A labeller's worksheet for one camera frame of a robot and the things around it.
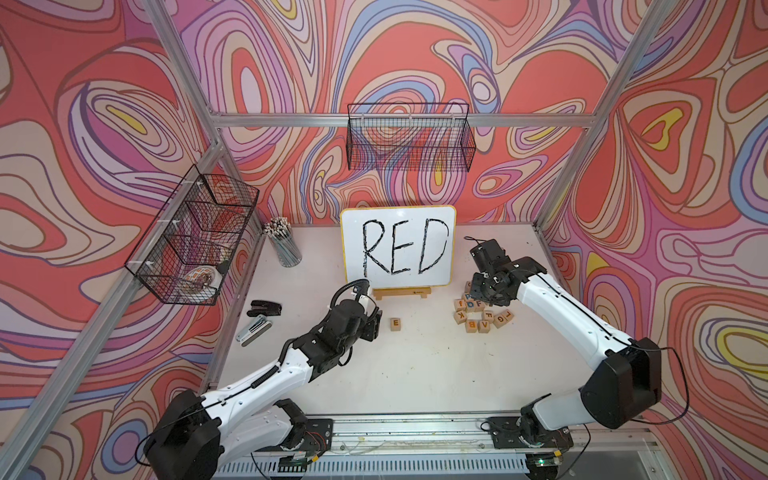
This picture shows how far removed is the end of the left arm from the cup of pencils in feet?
1.43

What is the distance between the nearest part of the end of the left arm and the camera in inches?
22.8

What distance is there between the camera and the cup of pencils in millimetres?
968

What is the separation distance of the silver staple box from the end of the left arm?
37 centimetres

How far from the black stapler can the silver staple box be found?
16 mm

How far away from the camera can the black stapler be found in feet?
3.12

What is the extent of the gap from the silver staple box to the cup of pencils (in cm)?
22

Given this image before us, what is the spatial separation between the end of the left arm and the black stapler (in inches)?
15.1

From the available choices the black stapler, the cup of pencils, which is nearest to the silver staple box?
the black stapler

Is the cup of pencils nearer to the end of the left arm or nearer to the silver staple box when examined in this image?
the silver staple box

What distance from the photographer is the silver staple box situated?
2.95ft

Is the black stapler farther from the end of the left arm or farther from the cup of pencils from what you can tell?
the end of the left arm
